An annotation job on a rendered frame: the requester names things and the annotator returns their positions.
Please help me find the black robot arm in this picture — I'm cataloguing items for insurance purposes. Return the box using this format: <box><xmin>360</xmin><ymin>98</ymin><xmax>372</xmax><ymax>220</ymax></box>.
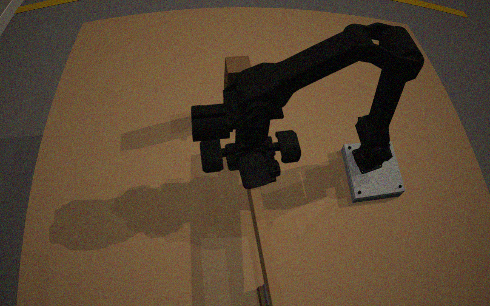
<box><xmin>191</xmin><ymin>22</ymin><xmax>424</xmax><ymax>189</ymax></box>

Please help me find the dark brown wooden post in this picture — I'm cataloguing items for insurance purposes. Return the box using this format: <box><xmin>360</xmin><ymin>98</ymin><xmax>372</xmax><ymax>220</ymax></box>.
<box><xmin>224</xmin><ymin>55</ymin><xmax>269</xmax><ymax>306</ymax></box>

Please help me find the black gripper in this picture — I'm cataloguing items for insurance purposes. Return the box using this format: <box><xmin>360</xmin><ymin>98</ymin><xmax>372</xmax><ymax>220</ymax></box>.
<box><xmin>199</xmin><ymin>130</ymin><xmax>301</xmax><ymax>173</ymax></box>

